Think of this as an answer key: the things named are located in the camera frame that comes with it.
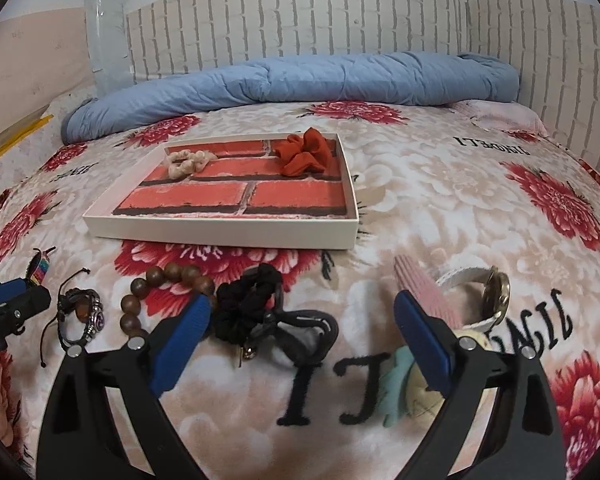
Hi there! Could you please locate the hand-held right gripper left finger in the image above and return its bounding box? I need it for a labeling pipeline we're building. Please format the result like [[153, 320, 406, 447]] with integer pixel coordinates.
[[36, 292, 216, 480]]

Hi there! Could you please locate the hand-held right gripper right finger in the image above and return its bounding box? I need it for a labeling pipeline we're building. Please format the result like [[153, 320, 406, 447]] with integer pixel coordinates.
[[392, 290, 566, 480]]

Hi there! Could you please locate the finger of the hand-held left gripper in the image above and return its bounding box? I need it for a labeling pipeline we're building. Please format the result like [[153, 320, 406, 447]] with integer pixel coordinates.
[[0, 277, 52, 336]]

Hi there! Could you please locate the colourful woven bracelet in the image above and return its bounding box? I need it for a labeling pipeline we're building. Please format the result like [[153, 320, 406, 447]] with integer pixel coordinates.
[[24, 246, 56, 291]]

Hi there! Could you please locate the cream hair clip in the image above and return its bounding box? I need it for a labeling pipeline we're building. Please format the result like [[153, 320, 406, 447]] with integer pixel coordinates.
[[405, 330, 491, 418]]

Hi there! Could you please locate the pink hair claw clip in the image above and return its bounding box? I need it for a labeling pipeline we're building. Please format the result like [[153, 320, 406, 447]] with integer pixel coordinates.
[[394, 254, 463, 328]]

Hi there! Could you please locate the black scrunchie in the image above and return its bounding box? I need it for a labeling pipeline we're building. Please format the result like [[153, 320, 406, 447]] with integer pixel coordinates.
[[215, 262, 286, 346]]

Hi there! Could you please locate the black hair clip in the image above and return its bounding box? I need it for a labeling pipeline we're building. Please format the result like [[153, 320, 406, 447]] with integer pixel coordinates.
[[37, 267, 106, 368]]

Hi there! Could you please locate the brown wooden bead bracelet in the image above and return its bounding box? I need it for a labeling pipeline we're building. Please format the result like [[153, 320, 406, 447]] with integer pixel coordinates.
[[120, 264, 216, 342]]

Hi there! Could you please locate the white headband with black knot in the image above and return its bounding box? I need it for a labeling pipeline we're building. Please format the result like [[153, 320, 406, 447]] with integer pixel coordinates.
[[432, 265, 512, 333]]

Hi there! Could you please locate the white box with brick lining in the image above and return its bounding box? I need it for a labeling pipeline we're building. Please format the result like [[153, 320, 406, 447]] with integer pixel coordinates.
[[82, 130, 361, 251]]

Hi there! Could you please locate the black hair tie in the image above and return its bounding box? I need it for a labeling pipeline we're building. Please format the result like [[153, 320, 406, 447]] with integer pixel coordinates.
[[240, 280, 340, 366]]

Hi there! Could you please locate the floral bed blanket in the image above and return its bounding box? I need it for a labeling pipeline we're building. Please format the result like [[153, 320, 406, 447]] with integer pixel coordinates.
[[0, 95, 600, 480]]

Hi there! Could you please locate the yellow plastic strip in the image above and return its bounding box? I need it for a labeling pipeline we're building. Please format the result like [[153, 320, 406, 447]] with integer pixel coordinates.
[[0, 115, 55, 173]]

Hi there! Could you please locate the beige braided scrunchie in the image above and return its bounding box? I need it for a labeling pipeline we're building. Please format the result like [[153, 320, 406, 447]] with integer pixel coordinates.
[[166, 149, 216, 179]]

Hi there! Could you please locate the orange-red scrunchie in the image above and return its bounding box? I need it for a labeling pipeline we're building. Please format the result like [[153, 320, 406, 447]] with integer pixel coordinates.
[[271, 128, 338, 178]]

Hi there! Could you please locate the pink pillow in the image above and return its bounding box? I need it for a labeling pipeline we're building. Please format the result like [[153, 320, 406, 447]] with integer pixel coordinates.
[[445, 100, 551, 138]]

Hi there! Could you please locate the clear plastic sheet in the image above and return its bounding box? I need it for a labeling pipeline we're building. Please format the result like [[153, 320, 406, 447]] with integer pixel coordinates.
[[82, 0, 136, 96]]

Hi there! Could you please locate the blue quilt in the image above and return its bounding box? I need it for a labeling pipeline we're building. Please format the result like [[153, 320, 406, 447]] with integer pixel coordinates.
[[60, 51, 522, 145]]

